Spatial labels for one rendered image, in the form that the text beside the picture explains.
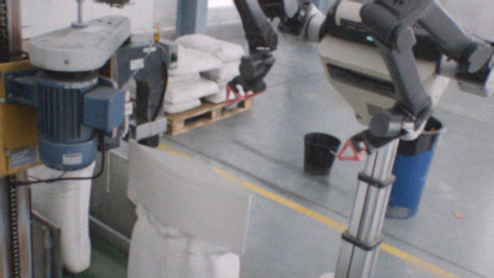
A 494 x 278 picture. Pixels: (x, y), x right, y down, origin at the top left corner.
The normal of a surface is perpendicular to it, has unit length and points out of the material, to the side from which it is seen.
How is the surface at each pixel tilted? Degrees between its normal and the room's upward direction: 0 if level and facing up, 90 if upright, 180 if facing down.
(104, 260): 0
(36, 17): 90
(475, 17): 90
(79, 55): 91
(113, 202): 90
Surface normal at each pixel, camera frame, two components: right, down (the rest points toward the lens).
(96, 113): -0.23, 0.34
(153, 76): 0.79, 0.31
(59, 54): 0.10, 0.39
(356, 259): -0.64, 0.22
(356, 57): -0.33, -0.57
